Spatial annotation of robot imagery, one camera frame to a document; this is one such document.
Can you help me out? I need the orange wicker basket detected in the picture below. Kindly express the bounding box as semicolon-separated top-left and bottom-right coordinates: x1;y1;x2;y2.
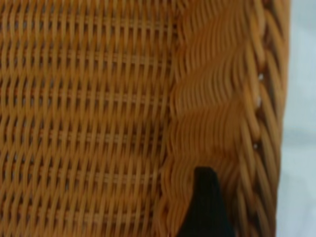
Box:
0;0;287;237

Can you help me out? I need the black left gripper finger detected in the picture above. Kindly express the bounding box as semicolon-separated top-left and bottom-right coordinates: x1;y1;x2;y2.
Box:
177;166;237;237

